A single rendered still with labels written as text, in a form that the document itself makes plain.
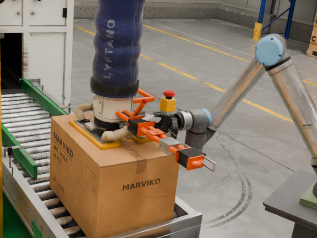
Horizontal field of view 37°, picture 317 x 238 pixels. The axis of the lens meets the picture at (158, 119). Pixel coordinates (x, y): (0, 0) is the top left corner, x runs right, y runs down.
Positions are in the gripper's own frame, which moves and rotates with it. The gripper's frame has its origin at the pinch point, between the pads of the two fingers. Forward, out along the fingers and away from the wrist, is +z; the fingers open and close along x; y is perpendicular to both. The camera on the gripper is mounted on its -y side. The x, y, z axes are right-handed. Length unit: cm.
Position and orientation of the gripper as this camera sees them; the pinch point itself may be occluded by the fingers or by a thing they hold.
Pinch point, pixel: (144, 127)
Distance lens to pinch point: 201.8
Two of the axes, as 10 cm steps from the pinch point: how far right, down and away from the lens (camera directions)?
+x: 1.2, -9.3, -3.5
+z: -8.3, 1.0, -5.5
